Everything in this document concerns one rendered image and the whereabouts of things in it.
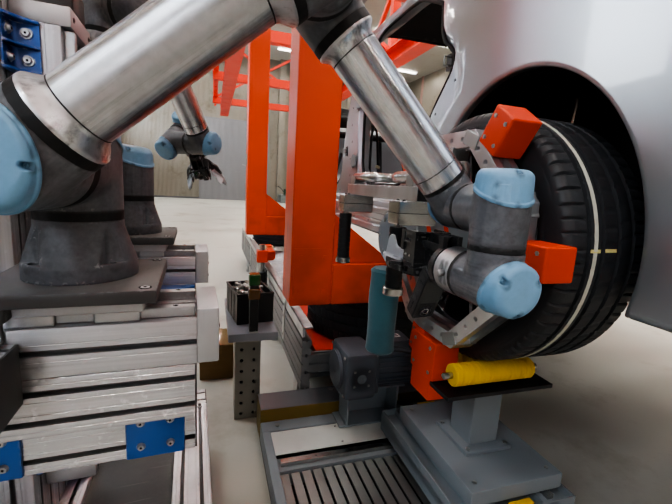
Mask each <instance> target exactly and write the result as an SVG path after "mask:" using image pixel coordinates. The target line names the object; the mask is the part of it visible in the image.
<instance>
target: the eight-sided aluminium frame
mask: <svg viewBox="0 0 672 504"><path fill-rule="evenodd" d="M483 132H484V130H480V129H472V130H469V129H467V130H466V131H462V132H456V133H451V134H446V135H441V136H442V137H443V139H444V140H445V142H446V143H447V145H448V147H449V148H450V147H455V149H456V150H461V149H466V151H471V152H472V154H473V156H474V157H475V159H476V161H477V163H478V165H479V167H480V169H483V168H511V169H519V168H518V166H517V164H516V163H515V161H514V160H513V159H508V158H498V157H493V156H492V155H491V154H490V153H489V152H488V150H487V149H486V148H485V147H484V146H483V144H482V143H481V142H480V141H479V140H480V138H481V136H482V134H483ZM534 198H535V203H534V205H533V207H532V214H531V220H530V227H529V234H528V240H533V241H534V240H535V234H536V227H537V220H538V218H539V217H540V215H539V207H540V202H539V201H538V199H537V197H536V192H534ZM402 275H403V276H402V287H403V295H402V299H403V303H404V306H405V312H406V314H407V316H408V319H410V320H411V322H412V323H413V321H415V323H416V324H417V325H418V326H419V327H421V328H422V329H423V330H425V331H426V332H428V333H429V334H430V335H432V336H433V337H435V338H436V339H437V340H439V341H440V342H442V343H443V345H446V346H447V347H448V348H450V349H452V348H463V347H470V346H472V345H473V344H477V341H479V340H480V339H482V338H483V337H484V336H486V335H487V334H489V333H490V332H491V331H493V330H494V329H496V328H497V327H498V326H500V325H501V324H503V323H504V322H505V321H507V320H508V319H507V318H503V317H501V316H497V315H494V314H492V313H489V312H485V311H483V310H482V309H480V308H479V307H477V308H476V309H475V310H473V311H472V312H471V313H470V314H469V315H467V316H466V317H465V318H464V319H463V320H461V321H460V322H459V323H458V324H456V323H454V322H453V321H451V320H449V319H448V318H446V317H444V316H443V315H441V314H439V313H438V312H436V311H434V312H433V314H432V316H427V317H419V318H412V316H411V315H410V313H409V311H408V309H407V306H408V304H409V301H410V298H411V296H412V293H413V291H414V288H415V286H416V283H417V280H418V278H419V276H411V275H407V274H404V273H403V274H402Z"/></svg>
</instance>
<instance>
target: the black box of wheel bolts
mask: <svg viewBox="0 0 672 504"><path fill-rule="evenodd" d="M226 284H227V310H228V312H229V313H230V315H231V316H232V318H233V320H234V321H235V323H236V324H237V325H242V324H249V299H248V287H249V284H248V280H241V281H226ZM259 287H260V290H261V291H260V300H259V309H258V323H261V322H270V321H273V300H274V292H273V291H272V290H271V289H270V288H269V287H268V286H267V285H266V284H265V283H263V282H262V281H261V285H260V286H259Z"/></svg>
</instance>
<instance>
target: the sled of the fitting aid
mask: <svg viewBox="0 0 672 504"><path fill-rule="evenodd" d="M399 414H400V408H392V409H385V410H382V416H381V430H382V431H383V433H384V434H385V436H386V437H387V439H388V440H389V442H390V443H391V445H392V446H393V448H394V449H395V451H396V452H397V454H398V455H399V457H400V458H401V460H402V461H403V463H404V464H405V466H406V467H407V469H408V470H409V472H410V473H411V475H412V476H413V478H414V479H415V481H416V482H417V484H418V485H419V486H420V488H421V489H422V491H423V492H424V494H425V495H426V497H427V498H428V500H429V501H430V503H431V504H466V502H465V501H464V500H463V499H462V497H461V496H460V495H459V494H458V492H457V491H456V490H455V488H454V487H453V486H452V485H451V483H450V482H449V481H448V479H447V478H446V477H445V476H444V474H443V473H442V472H441V470H440V469H439V468H438V467H437V465H436V464H435V463H434V461H433V460H432V459H431V458H430V456H429V455H428V454H427V452H426V451H425V450H424V449H423V447H422V446H421V445H420V443H419V442H418V441H417V440H416V438H415V437H414V436H413V435H412V433H411V432H410V431H409V429H408V428H407V427H406V426H405V424H404V423H403V422H402V420H401V419H400V418H399ZM575 498H576V496H575V495H574V494H573V493H572V492H571V491H570V490H568V489H567V488H566V487H565V486H564V485H563V484H562V483H561V485H560V487H557V488H553V489H549V490H544V491H540V492H536V493H532V494H528V495H524V496H519V497H515V498H511V499H507V500H503V501H499V502H494V503H490V504H574V503H575Z"/></svg>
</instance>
